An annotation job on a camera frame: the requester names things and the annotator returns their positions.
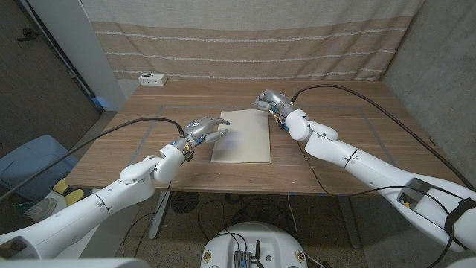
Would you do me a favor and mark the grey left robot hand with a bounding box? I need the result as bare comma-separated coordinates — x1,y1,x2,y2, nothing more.
178,116,231,150

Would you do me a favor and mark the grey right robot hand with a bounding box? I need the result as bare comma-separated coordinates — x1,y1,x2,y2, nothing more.
254,89,299,120

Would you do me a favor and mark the cream paper file folder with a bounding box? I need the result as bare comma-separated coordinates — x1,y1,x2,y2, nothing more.
210,109,271,164

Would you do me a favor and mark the beige striped cloth backdrop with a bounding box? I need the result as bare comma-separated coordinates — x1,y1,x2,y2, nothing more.
80,0,425,82

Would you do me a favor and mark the white power strip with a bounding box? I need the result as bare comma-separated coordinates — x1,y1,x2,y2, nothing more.
138,73,168,87

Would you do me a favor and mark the round black floor vent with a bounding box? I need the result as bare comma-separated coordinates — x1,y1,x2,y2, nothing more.
170,191,200,214

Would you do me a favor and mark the white table leg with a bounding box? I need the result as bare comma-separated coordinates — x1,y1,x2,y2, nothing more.
148,191,171,239

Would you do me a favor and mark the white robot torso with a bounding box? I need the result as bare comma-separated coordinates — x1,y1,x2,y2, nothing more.
200,221,309,268

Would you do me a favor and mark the white pillar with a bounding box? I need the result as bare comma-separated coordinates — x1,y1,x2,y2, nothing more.
28,0,127,112

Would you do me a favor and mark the black antenna on torso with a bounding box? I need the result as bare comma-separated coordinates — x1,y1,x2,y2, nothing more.
249,240,266,268

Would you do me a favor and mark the grey box on torso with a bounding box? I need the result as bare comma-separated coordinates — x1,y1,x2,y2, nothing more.
233,249,253,268

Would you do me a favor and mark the grey table leg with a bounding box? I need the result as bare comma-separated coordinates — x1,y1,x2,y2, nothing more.
336,196,361,249

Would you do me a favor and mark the yellow foam object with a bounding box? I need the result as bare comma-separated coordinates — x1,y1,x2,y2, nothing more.
51,177,86,208

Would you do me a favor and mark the blue plastic bin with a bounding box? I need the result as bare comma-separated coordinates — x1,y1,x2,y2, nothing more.
0,134,79,202

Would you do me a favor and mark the white shoe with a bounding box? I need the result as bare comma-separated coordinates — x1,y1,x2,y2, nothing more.
24,197,59,224

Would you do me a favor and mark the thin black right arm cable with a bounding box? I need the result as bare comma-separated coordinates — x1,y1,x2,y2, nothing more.
296,140,335,197

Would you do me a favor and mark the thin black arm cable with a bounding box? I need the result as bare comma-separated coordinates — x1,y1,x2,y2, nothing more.
296,140,335,197
133,181,173,258

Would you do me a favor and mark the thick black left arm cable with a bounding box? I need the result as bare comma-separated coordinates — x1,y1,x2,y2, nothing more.
0,117,186,202

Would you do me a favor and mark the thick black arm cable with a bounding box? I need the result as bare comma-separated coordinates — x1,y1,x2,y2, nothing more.
0,117,186,202
290,83,476,191

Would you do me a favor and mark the black looped floor cable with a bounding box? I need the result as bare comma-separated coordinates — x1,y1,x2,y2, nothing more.
196,199,228,242

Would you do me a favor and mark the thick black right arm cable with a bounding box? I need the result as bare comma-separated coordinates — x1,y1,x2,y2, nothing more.
290,83,476,191

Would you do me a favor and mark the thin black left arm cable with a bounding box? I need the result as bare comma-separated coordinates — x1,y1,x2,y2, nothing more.
133,181,173,258

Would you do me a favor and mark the white floor cable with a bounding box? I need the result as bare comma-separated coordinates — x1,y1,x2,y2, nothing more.
286,194,299,235

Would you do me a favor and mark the black door handle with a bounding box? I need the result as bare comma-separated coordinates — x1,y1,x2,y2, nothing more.
17,28,39,42

